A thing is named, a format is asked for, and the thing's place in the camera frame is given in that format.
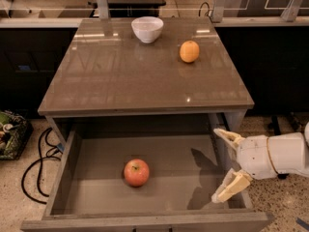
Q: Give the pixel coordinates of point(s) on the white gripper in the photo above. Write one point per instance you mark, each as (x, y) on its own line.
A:
(253, 156)

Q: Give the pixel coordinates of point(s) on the black wheeled stand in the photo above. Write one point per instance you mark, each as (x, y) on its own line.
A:
(281, 125)

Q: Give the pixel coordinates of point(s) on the dark basket with items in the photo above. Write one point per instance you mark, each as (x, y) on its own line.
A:
(15, 132)

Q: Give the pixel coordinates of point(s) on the orange fruit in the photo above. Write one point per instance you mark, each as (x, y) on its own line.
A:
(189, 51)

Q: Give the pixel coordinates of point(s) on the open grey top drawer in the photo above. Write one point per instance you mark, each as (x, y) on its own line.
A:
(187, 164)

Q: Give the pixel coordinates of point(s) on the white ceramic bowl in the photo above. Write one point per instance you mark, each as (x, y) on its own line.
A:
(147, 28)

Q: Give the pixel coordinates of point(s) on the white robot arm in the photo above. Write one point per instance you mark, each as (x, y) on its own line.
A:
(288, 153)

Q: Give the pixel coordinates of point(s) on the red apple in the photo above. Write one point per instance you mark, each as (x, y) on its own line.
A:
(136, 173)

